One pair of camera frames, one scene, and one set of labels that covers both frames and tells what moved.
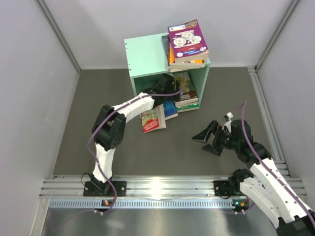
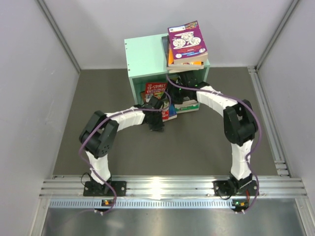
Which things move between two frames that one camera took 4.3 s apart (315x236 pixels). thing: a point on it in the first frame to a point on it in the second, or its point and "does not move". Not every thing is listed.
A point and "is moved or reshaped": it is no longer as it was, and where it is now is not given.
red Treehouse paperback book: [153, 119] is moved or reshaped
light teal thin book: [184, 85] is moved or reshaped
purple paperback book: [188, 42] does not move
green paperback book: [184, 108] does not move
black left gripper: [172, 97] to [158, 127]
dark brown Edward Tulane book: [166, 42] does not move
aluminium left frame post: [59, 33] does not move
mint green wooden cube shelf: [147, 60] does not move
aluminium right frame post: [290, 13] does not move
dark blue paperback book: [175, 68] does not move
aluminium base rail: [144, 192] does not move
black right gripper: [204, 135] to [174, 99]
